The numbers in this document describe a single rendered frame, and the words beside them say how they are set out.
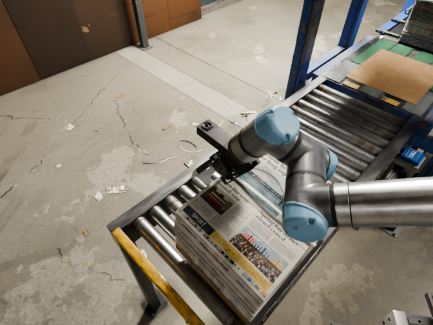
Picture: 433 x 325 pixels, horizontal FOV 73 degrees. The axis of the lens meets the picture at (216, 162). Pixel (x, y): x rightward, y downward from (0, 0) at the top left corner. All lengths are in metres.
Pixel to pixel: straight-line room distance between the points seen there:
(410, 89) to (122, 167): 1.91
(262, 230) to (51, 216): 1.73
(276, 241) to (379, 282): 1.32
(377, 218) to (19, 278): 1.91
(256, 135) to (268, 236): 0.27
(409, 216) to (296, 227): 0.16
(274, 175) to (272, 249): 0.21
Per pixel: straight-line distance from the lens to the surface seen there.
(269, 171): 0.82
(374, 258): 2.05
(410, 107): 1.73
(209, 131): 0.72
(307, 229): 0.51
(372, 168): 1.30
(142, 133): 2.59
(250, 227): 0.72
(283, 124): 0.55
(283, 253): 0.71
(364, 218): 0.52
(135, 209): 1.07
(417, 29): 2.35
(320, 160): 0.59
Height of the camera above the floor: 1.66
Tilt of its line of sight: 47 degrees down
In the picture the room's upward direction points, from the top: straight up
